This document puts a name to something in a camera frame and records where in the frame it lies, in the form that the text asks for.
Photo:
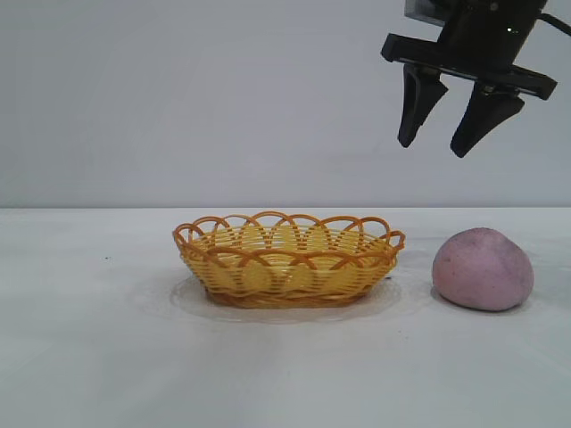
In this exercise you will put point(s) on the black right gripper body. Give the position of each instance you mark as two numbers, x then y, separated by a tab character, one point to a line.
484	40

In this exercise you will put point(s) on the yellow woven wicker basket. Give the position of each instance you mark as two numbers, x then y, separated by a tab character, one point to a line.
285	276

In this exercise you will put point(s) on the clear round plastic doily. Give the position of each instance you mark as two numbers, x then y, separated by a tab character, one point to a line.
187	303

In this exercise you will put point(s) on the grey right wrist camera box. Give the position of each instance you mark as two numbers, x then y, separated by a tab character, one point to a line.
421	10

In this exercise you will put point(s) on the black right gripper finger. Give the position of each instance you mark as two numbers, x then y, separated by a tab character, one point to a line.
419	100
484	118

